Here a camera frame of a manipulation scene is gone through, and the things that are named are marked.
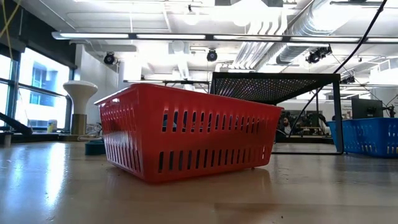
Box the black base cable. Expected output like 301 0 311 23
0 111 34 136

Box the small grey post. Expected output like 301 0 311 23
2 130 14 149

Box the white lamp cable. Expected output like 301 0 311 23
85 123 104 141

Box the black perforated metal shelf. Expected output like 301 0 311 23
210 72 346 156

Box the person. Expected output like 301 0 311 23
279 115 295 136

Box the overhead LED light bar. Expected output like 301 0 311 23
51 30 398 45

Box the background robot station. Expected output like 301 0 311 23
298 110 332 138

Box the black ceiling spotlight cluster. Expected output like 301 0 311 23
305 45 333 65

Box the red plastic basket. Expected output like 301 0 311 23
94 82 285 184

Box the blue rubber band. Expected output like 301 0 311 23
84 139 107 156

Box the yellow hanging cable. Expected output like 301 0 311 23
0 0 21 62

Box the black computer monitor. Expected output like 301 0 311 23
351 98 384 120

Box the blue plastic basket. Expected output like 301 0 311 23
326 117 398 158

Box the silver ventilation duct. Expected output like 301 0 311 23
231 0 379 71

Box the white mushroom table lamp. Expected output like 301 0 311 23
63 80 99 136

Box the black aluminium table frame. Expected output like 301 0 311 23
0 133 336 145

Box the black thick cable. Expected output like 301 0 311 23
289 0 389 138

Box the large window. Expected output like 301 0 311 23
0 46 74 133

